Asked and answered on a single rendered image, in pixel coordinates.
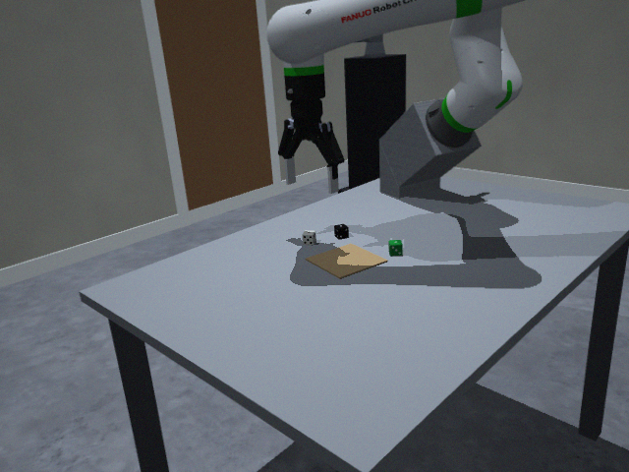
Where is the tan flat mat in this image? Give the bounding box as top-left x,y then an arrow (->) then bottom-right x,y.
306,244 -> 388,279

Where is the green die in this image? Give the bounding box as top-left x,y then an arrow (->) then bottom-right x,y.
389,240 -> 403,256

